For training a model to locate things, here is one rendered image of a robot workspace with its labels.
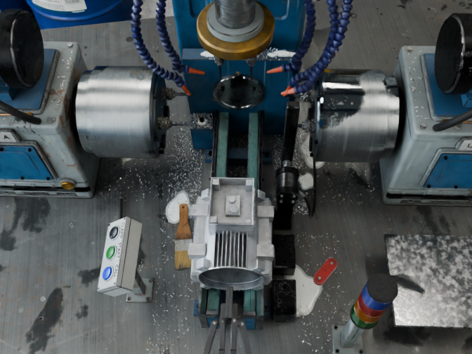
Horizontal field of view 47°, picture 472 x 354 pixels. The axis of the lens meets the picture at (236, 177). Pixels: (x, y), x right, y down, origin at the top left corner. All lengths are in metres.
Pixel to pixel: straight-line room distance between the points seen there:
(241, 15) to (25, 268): 0.92
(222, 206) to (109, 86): 0.43
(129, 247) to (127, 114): 0.34
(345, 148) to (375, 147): 0.08
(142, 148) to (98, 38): 0.74
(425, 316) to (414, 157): 0.39
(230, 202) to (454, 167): 0.60
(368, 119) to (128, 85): 0.61
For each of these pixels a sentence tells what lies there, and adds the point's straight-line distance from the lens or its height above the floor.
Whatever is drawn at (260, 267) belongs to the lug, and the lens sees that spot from 1.21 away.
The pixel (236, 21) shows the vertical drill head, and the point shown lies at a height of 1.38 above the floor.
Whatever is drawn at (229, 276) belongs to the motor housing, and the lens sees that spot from 1.36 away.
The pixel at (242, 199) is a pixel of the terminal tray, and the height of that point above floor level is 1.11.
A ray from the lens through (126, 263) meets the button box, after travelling 1.26.
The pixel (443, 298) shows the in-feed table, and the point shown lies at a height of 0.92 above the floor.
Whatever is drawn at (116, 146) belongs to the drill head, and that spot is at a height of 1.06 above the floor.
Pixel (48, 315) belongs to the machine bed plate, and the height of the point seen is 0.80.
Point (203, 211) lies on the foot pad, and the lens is 1.28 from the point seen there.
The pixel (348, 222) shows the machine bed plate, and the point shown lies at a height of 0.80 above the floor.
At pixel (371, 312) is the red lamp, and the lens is 1.14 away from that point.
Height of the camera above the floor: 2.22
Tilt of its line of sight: 60 degrees down
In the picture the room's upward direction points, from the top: 2 degrees counter-clockwise
